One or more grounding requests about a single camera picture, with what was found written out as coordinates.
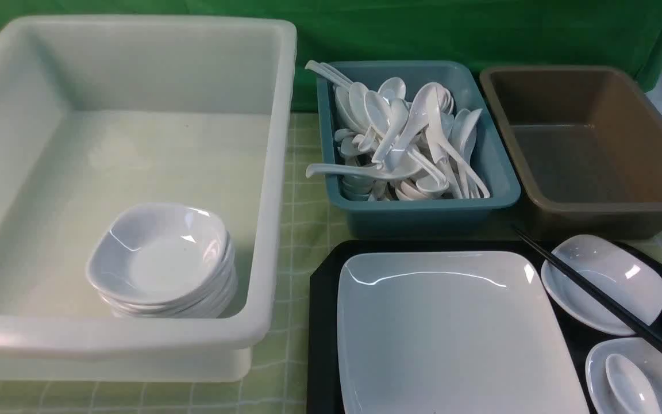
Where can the large white square plate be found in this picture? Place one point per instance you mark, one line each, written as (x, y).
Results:
(451, 332)

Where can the white spoon sticking out left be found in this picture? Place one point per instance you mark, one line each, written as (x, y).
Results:
(400, 173)

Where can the white spoon long handle right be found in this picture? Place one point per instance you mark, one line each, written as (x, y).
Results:
(448, 139)

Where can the green backdrop cloth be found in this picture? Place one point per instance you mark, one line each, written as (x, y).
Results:
(626, 35)

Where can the white bowl with spoon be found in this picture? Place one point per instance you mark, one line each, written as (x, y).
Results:
(639, 352)

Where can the brown plastic bin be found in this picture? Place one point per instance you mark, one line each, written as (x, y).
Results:
(586, 144)

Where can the teal plastic spoon bin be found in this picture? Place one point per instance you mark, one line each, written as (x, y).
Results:
(440, 218)

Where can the black chopstick gold band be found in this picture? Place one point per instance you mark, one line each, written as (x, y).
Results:
(641, 329)

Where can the large white plastic tub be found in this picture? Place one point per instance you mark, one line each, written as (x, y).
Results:
(99, 113)

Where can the stack of white bowls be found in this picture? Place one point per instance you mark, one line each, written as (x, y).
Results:
(163, 260)

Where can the green checked table mat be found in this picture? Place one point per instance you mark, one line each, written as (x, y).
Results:
(277, 380)

